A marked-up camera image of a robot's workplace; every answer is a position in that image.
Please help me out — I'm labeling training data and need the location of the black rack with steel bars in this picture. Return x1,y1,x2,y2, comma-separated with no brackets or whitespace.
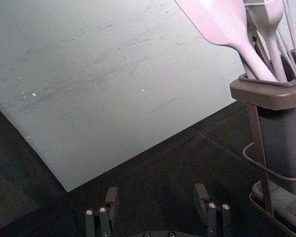
242,103,296,237

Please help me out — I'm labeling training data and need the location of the pale grey silicone spatula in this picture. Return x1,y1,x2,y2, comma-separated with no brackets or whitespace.
174,0,278,82

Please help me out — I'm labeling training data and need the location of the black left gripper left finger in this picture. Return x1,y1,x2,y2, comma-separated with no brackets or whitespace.
85,186,119,237

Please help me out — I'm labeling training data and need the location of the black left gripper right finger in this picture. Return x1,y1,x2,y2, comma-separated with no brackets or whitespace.
193,183,233,237

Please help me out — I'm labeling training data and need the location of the black table cloth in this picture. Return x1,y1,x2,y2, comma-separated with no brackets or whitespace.
0,98,296,237

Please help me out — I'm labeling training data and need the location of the pale grey basting brush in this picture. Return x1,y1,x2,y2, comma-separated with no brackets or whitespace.
242,0,288,82

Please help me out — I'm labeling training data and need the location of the grey utensil holder cup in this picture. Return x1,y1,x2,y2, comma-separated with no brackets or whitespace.
229,43,296,198

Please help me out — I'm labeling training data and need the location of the pale grey wire whisk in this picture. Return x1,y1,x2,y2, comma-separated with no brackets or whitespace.
276,0,296,78

